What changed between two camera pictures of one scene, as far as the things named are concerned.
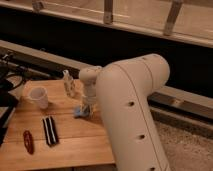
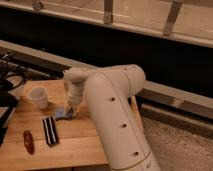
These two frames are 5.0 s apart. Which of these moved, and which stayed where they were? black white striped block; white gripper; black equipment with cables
Moved: white gripper
Stayed: black white striped block; black equipment with cables
